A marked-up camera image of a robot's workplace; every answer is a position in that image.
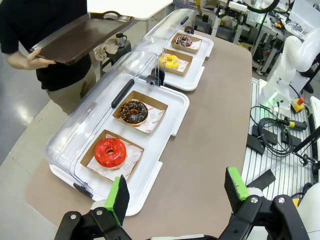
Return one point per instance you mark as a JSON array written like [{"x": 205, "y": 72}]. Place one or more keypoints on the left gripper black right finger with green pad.
[{"x": 237, "y": 187}]

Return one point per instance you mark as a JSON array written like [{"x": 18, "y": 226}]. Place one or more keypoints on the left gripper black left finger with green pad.
[{"x": 117, "y": 200}]

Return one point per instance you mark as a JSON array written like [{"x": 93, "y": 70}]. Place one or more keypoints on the chocolate donut with nut bits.
[{"x": 126, "y": 112}]

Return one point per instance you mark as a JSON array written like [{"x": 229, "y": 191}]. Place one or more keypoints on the dark donut with colourful sprinkles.
[{"x": 178, "y": 40}]

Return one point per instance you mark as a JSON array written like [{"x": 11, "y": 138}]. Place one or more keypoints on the dark brown serving tray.
[{"x": 75, "y": 37}]

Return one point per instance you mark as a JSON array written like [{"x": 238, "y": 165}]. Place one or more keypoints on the person's right forearm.
[{"x": 15, "y": 61}]

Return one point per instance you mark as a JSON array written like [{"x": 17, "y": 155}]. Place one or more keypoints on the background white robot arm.
[{"x": 262, "y": 3}]

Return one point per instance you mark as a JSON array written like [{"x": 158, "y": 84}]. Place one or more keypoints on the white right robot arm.
[{"x": 287, "y": 65}]

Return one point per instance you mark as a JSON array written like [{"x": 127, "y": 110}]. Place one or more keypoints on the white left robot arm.
[{"x": 311, "y": 212}]

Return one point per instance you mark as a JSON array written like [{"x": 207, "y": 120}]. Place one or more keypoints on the red glazed donut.
[{"x": 102, "y": 155}]

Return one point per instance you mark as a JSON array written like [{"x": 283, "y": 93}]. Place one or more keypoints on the yellow sprinkled donut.
[{"x": 163, "y": 61}]

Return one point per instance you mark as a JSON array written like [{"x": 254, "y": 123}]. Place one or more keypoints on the person in black shirt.
[{"x": 50, "y": 15}]

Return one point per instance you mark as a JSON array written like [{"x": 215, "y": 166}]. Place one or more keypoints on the person's right hand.
[{"x": 35, "y": 60}]

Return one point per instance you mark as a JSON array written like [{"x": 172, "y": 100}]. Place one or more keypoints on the black flat mounting plate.
[{"x": 262, "y": 178}]

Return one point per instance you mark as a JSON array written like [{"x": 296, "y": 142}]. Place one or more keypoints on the white red-printed paper liner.
[
  {"x": 152, "y": 117},
  {"x": 130, "y": 160},
  {"x": 183, "y": 65},
  {"x": 197, "y": 45}
]

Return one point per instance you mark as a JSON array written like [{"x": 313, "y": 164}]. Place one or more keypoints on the yellow emergency stop button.
[{"x": 297, "y": 105}]

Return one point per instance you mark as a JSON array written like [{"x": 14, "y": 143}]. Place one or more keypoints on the white display tray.
[
  {"x": 197, "y": 70},
  {"x": 172, "y": 105}
]

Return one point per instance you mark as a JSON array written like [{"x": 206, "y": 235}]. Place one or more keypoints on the grey side stand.
[{"x": 125, "y": 52}]

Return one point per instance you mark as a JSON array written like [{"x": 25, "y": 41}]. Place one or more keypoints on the beige crumpled cloth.
[{"x": 105, "y": 50}]

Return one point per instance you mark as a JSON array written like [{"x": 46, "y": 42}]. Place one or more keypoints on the steel travel mug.
[{"x": 121, "y": 40}]

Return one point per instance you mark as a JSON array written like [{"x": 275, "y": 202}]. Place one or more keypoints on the white rectangular table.
[{"x": 140, "y": 7}]

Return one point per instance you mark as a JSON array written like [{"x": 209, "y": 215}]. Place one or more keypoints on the yellow black enabling switch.
[{"x": 295, "y": 124}]

